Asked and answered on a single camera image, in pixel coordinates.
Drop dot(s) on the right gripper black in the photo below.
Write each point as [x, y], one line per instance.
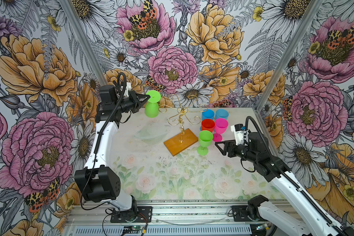
[227, 144]

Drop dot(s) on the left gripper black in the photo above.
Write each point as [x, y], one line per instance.
[138, 103]

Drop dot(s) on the green wine glass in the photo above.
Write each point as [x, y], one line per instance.
[152, 106]
[205, 139]

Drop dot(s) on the pink wine glass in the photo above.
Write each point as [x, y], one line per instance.
[221, 126]

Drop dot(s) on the red wine glass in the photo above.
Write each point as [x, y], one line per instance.
[208, 125]

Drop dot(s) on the blue wine glass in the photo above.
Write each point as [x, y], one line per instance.
[221, 114]
[208, 114]

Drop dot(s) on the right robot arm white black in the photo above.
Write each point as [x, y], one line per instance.
[315, 221]

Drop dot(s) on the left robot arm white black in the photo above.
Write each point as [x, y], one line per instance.
[97, 181]

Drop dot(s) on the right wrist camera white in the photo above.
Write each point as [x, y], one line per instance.
[240, 133]

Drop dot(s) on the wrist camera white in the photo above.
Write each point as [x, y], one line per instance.
[128, 87]
[240, 133]

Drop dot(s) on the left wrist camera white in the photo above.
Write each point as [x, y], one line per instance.
[128, 87]

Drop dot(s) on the gold wire rack wooden base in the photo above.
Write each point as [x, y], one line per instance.
[186, 138]

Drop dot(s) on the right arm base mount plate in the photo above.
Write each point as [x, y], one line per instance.
[240, 213]

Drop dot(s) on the left aluminium frame post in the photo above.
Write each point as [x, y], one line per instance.
[81, 36]

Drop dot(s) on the aluminium frame post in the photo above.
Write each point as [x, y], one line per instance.
[306, 21]
[81, 36]

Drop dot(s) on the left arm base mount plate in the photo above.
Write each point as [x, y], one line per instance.
[143, 214]

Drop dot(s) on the aluminium front rail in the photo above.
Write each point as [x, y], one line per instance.
[171, 218]

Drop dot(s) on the right aluminium frame post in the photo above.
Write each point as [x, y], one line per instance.
[306, 21]

